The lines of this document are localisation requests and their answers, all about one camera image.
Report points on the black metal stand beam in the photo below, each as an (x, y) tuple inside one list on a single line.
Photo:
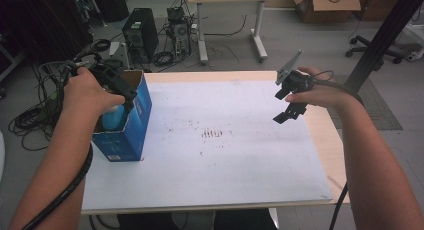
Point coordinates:
[(380, 43)]

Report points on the blue plastic bottle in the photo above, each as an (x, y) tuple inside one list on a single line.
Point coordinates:
[(113, 121)]

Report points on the blue cardboard box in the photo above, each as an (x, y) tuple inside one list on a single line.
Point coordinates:
[(133, 136)]

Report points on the white table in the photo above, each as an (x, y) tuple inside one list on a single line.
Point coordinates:
[(216, 170)]

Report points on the person's dark trousers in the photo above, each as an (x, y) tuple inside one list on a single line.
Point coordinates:
[(240, 220)]

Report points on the black computer tower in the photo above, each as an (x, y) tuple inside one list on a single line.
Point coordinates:
[(140, 33)]

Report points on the dark curtain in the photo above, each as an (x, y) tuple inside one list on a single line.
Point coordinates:
[(40, 23)]

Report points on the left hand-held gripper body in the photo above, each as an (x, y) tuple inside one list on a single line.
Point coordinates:
[(115, 80)]

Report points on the person's right hand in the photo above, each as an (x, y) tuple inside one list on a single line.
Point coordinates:
[(323, 95)]

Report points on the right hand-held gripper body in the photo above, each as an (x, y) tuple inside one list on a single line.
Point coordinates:
[(298, 81)]

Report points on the open brown cardboard box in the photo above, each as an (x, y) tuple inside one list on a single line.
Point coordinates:
[(330, 5)]

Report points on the person's left hand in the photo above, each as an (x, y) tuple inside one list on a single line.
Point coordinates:
[(86, 96)]

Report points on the small open computer case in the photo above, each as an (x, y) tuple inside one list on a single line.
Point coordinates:
[(180, 30)]

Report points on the grey floor mat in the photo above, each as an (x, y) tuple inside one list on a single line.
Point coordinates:
[(380, 113)]

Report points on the black office chair base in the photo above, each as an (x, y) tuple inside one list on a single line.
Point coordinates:
[(370, 50)]

